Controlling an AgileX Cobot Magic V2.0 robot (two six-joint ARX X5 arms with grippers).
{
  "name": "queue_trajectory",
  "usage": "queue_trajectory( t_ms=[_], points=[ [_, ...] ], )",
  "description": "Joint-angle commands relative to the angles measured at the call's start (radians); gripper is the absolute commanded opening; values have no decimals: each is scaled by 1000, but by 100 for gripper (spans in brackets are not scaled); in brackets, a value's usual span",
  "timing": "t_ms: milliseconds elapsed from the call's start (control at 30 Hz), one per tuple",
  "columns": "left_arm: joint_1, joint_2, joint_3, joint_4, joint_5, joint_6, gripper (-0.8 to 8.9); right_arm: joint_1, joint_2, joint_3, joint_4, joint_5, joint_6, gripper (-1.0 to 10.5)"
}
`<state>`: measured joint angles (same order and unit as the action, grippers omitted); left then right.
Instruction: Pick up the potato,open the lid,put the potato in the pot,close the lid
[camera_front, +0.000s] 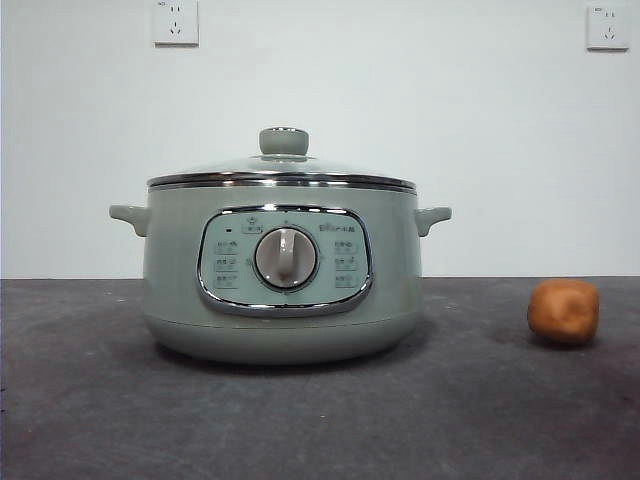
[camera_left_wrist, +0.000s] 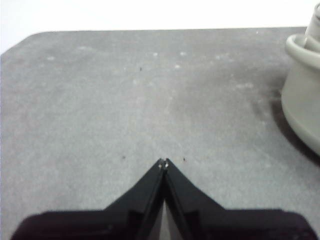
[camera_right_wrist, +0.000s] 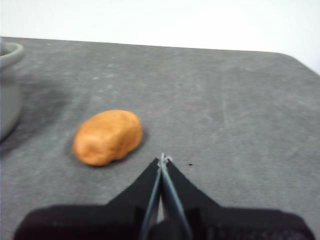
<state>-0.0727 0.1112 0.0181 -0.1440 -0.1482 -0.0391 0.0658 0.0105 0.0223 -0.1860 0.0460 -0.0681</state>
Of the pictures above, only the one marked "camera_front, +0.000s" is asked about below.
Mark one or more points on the glass lid with green knob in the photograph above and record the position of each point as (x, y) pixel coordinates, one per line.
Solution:
(283, 141)

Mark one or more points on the brown potato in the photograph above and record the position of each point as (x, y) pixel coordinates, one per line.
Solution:
(562, 312)

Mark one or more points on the pale green electric cooking pot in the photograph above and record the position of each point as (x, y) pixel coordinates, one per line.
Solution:
(175, 280)

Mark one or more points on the white wall socket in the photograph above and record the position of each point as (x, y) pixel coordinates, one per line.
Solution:
(175, 25)
(607, 27)

